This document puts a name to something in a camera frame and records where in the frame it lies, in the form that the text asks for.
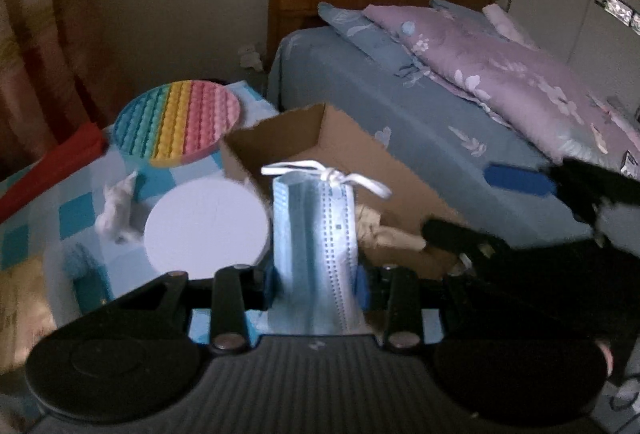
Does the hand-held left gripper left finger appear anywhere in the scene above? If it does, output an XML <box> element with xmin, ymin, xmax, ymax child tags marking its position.
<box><xmin>117</xmin><ymin>265</ymin><xmax>275</xmax><ymax>355</ymax></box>

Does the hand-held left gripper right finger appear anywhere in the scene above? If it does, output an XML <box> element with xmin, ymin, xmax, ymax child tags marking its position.
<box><xmin>354</xmin><ymin>264</ymin><xmax>444</xmax><ymax>350</ymax></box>

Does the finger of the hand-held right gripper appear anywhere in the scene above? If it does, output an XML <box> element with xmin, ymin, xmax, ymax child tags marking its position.
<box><xmin>486</xmin><ymin>162</ymin><xmax>562</xmax><ymax>201</ymax></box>
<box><xmin>422</xmin><ymin>217</ymin><xmax>507</xmax><ymax>265</ymax></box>

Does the stack of blue face masks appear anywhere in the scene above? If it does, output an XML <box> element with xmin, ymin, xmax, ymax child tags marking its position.
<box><xmin>261</xmin><ymin>160</ymin><xmax>392</xmax><ymax>334</ymax></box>

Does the brown cardboard box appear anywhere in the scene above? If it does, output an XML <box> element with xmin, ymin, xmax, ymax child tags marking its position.
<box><xmin>220</xmin><ymin>102</ymin><xmax>477</xmax><ymax>285</ymax></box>

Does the white tissue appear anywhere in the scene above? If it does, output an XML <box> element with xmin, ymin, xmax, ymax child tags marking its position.
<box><xmin>95</xmin><ymin>170</ymin><xmax>144</xmax><ymax>245</ymax></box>

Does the person's right hand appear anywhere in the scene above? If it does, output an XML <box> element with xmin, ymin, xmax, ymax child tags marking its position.
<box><xmin>597</xmin><ymin>342</ymin><xmax>617</xmax><ymax>381</ymax></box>

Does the crumpled brown paper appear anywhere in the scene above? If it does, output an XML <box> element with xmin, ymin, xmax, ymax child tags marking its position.
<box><xmin>356</xmin><ymin>206</ymin><xmax>427</xmax><ymax>261</ymax></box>

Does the jar with white lid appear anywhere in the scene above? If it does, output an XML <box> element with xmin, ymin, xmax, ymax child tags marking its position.
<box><xmin>143</xmin><ymin>177</ymin><xmax>274</xmax><ymax>278</ymax></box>

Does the purple floral quilt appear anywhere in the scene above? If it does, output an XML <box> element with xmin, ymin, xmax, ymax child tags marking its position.
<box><xmin>362</xmin><ymin>4</ymin><xmax>640</xmax><ymax>165</ymax></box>

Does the pale pink folded cloth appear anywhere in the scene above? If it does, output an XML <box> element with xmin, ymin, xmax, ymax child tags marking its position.
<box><xmin>482</xmin><ymin>4</ymin><xmax>540</xmax><ymax>48</ymax></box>

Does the bed with blue sheet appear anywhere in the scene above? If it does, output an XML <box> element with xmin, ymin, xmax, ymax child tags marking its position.
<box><xmin>266</xmin><ymin>26</ymin><xmax>640</xmax><ymax>245</ymax></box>

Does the round rainbow bubble mat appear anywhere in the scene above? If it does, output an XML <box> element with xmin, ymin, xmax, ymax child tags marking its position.
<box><xmin>112</xmin><ymin>80</ymin><xmax>241</xmax><ymax>167</ymax></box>

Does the blue floral pillow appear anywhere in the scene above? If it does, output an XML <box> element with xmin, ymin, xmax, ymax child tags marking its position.
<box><xmin>317</xmin><ymin>2</ymin><xmax>432</xmax><ymax>77</ymax></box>

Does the gold flat box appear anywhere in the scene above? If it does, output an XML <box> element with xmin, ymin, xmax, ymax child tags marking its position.
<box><xmin>0</xmin><ymin>258</ymin><xmax>57</xmax><ymax>367</ymax></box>

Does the red folded cloth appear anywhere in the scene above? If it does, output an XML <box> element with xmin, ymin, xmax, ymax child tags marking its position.
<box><xmin>0</xmin><ymin>123</ymin><xmax>108</xmax><ymax>225</ymax></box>

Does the pink patterned curtain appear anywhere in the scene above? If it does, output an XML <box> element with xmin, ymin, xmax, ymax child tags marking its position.
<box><xmin>0</xmin><ymin>0</ymin><xmax>128</xmax><ymax>177</ymax></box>

